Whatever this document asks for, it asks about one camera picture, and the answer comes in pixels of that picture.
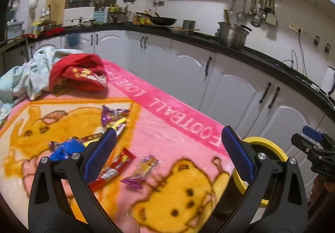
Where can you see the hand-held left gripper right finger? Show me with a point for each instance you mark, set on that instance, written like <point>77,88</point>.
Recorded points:
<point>238,154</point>

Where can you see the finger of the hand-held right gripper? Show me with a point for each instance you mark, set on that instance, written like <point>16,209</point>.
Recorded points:
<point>312,132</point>
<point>301,141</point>

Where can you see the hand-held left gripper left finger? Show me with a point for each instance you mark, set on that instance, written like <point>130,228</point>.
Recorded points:
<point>100,154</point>

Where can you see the brown long bar wrapper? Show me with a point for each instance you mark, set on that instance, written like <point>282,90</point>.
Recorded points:
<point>91,138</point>

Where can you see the red snack packet yellow print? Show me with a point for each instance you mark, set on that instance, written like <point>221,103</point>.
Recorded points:
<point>117,167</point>

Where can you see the yellow-rimmed black bin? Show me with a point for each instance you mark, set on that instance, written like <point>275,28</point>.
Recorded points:
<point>261,141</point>

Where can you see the blue wrapper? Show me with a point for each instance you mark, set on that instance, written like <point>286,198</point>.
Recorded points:
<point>68,148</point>

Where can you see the yellow stick wrapper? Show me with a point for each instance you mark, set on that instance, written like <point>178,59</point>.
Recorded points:
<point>120,124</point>

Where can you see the purple yellow snack packet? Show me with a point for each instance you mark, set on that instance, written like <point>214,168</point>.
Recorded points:
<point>141,170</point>

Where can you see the small dark purple wrapper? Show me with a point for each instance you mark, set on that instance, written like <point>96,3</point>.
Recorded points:
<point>55,144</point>

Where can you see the person's right hand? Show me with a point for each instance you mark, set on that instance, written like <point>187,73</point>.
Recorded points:
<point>319,186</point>

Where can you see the person's left hand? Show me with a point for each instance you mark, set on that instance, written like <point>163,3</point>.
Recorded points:
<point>128,225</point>

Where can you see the white power adapter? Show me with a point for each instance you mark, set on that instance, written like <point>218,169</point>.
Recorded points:
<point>315,87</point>

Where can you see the white electric kettle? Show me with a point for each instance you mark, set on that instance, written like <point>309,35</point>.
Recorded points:
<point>328,81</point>

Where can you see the pink printed blanket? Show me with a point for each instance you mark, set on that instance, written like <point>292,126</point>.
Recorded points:
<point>167,123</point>

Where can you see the black kitchen countertop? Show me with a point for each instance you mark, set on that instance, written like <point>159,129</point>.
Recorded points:
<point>261,56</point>

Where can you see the red cloth garment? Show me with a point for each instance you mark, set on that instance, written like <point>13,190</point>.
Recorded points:
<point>78,63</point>

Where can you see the light blue cloth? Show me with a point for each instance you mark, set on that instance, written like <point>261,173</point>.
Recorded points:
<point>39,71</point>

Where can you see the large steel stockpot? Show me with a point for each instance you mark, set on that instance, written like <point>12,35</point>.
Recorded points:
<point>230,35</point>

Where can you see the red cloth on counter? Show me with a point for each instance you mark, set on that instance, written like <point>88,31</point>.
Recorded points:
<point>53,32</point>

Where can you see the row of hanging utensils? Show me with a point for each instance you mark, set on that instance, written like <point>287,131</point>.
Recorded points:
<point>255,13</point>

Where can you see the blue slotted utensil holder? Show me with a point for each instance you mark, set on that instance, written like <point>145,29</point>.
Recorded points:
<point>100,16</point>

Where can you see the small steel pot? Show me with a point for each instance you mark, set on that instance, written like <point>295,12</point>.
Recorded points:
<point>189,25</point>

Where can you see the wooden spatula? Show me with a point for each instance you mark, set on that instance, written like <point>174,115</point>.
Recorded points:
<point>226,16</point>

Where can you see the row of condiment bottles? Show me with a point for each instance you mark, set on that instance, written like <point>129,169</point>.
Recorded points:
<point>138,20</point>

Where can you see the black wok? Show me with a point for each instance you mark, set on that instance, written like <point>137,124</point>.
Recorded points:
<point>163,21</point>

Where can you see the grey plastic box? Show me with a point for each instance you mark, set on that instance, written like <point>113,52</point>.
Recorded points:
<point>15,30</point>

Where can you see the wooden cutting board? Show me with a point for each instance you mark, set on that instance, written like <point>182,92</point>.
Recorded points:
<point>56,9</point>

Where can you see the row of glass jars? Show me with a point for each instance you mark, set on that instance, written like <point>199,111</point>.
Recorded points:
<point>91,3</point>

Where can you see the black wall hook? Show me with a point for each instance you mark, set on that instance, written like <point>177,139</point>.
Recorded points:
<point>317,40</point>
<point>327,47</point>

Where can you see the white wall socket strip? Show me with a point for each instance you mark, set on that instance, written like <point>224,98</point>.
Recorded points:
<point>295,27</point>

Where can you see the white round wall fixture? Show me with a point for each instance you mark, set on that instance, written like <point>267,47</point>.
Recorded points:
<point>32,3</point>

